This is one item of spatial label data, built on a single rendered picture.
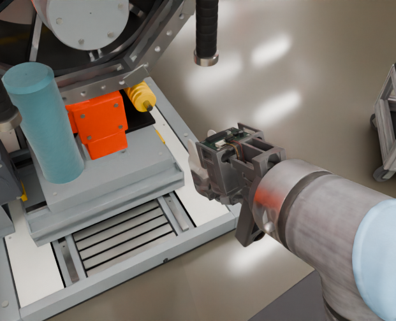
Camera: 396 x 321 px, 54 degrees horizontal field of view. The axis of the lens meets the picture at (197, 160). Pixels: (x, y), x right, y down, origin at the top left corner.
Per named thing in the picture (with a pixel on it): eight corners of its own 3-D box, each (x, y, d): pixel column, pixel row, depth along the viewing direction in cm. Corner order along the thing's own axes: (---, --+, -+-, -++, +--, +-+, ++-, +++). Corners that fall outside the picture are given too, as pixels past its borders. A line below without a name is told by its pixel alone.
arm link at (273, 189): (345, 225, 43) (278, 270, 39) (313, 208, 47) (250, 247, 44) (340, 155, 39) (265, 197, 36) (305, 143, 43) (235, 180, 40)
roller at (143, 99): (120, 55, 116) (117, 38, 111) (161, 114, 99) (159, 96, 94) (102, 61, 114) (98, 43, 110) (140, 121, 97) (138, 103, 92)
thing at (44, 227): (144, 124, 154) (141, 105, 147) (185, 187, 133) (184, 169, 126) (15, 169, 139) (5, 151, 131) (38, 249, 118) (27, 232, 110)
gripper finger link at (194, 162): (185, 127, 59) (217, 142, 52) (194, 160, 62) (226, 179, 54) (168, 135, 58) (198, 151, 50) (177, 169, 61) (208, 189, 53)
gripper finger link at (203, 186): (208, 159, 57) (242, 178, 50) (211, 169, 58) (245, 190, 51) (181, 172, 55) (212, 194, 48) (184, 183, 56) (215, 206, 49)
